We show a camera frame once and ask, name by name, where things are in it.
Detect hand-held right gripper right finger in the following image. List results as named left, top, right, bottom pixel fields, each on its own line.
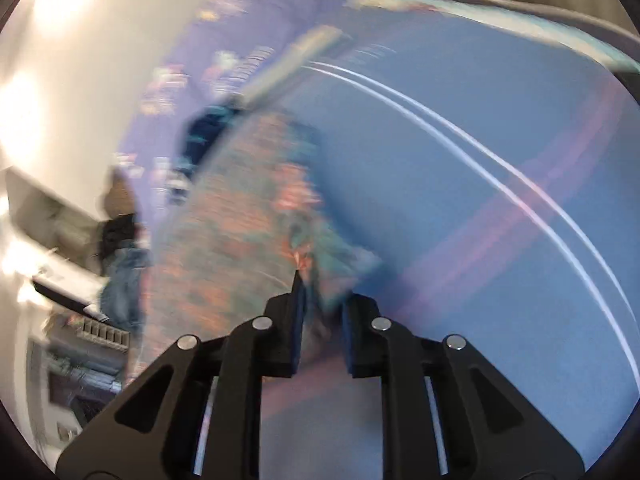
left=342, top=294, right=586, bottom=480

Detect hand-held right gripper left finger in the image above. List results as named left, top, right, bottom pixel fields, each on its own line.
left=55, top=270, right=307, bottom=480

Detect floral print shirt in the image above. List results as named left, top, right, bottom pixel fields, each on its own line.
left=140, top=110, right=381, bottom=361

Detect black clothes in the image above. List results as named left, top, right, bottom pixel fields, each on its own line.
left=100, top=212, right=146, bottom=261

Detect blue grey fleece blanket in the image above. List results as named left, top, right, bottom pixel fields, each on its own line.
left=100, top=247, right=151, bottom=331

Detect blue grey lined bedsheet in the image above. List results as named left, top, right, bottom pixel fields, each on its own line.
left=260, top=25, right=640, bottom=476

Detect white shelf rack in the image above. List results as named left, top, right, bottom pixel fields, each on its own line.
left=75, top=317, right=131, bottom=348

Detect navy star print cloth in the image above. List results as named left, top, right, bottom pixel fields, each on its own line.
left=172, top=102, right=241, bottom=201

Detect brown printed pillow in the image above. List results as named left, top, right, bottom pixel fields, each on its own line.
left=102, top=167, right=138, bottom=221

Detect purple tree print bedsheet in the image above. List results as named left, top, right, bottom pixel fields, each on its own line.
left=115, top=0, right=391, bottom=181

